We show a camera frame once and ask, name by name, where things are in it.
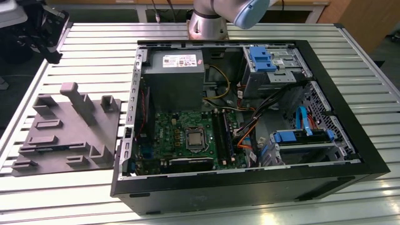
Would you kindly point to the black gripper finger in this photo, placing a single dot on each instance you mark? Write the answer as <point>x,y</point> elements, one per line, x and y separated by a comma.
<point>29,43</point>
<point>57,28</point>

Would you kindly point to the dark RAM stick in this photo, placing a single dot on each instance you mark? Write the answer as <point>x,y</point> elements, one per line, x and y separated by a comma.
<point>52,148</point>
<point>230,140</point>

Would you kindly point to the black RAM slot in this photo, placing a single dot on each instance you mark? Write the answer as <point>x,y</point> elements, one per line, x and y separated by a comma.
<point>221,138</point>
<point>225,138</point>
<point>217,138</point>

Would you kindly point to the grey parts rack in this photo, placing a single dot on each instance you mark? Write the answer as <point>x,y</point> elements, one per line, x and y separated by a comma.
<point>72,131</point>

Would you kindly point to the grey power supply unit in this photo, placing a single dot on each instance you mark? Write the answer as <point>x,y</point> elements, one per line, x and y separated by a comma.
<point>172,86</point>

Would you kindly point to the green motherboard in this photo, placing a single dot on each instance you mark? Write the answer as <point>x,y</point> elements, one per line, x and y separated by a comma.
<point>165,126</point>

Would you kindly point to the silver CPU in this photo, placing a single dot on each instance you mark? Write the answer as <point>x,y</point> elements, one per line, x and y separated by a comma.
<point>194,138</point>

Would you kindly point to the blue plastic drive latch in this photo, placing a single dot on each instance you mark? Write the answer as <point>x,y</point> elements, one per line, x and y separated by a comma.
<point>260,58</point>

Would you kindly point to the black graphics card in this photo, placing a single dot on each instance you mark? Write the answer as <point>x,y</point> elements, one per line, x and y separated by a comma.
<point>190,164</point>

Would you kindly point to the metal drive cage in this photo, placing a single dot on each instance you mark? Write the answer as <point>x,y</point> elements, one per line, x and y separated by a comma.
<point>282,78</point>

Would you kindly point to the hard disk blue carrier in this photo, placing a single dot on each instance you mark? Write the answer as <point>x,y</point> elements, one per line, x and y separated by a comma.
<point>286,137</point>

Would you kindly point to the black PC case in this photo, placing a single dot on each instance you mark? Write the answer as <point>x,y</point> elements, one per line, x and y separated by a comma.
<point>218,194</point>

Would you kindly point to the metal disk bay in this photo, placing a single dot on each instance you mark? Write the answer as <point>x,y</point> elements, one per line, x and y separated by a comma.
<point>306,146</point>

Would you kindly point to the brown wooden cabinet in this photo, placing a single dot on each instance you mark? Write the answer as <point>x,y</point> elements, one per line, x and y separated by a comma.
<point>358,18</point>

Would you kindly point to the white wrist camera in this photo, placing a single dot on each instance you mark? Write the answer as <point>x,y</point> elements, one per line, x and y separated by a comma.
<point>12,11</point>

